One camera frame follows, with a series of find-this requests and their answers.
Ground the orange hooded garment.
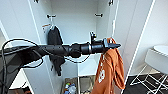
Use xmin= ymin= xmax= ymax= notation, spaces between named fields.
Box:
xmin=90 ymin=37 xmax=127 ymax=94

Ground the tall white wardrobe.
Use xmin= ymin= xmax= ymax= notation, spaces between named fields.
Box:
xmin=28 ymin=0 xmax=121 ymax=94

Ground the black garment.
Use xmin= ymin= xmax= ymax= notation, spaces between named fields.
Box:
xmin=47 ymin=25 xmax=65 ymax=77

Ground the white plastic hanger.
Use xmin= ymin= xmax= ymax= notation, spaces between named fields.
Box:
xmin=48 ymin=18 xmax=56 ymax=31

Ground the orange hanger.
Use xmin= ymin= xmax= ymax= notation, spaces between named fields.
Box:
xmin=41 ymin=22 xmax=53 ymax=28

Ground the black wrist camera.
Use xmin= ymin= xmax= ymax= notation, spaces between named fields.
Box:
xmin=89 ymin=30 xmax=98 ymax=43

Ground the black rail bracket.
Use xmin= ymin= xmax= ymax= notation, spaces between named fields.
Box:
xmin=46 ymin=13 xmax=57 ymax=19
xmin=94 ymin=13 xmax=104 ymax=18

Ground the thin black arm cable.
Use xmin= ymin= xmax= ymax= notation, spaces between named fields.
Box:
xmin=0 ymin=38 xmax=91 ymax=94

